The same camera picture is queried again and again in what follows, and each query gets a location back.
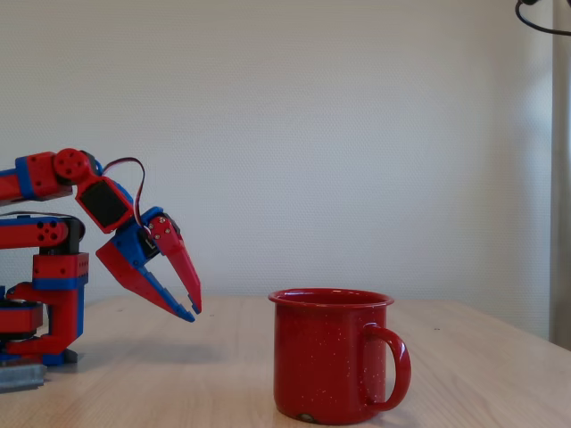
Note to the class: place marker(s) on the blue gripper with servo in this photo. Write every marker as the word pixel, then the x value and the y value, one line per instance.
pixel 134 246

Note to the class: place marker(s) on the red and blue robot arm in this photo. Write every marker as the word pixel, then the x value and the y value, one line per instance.
pixel 58 276

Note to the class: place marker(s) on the red enamel mug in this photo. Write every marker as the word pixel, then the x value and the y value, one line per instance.
pixel 321 356

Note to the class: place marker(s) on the grey curtain strip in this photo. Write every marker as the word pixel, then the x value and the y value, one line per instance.
pixel 561 178

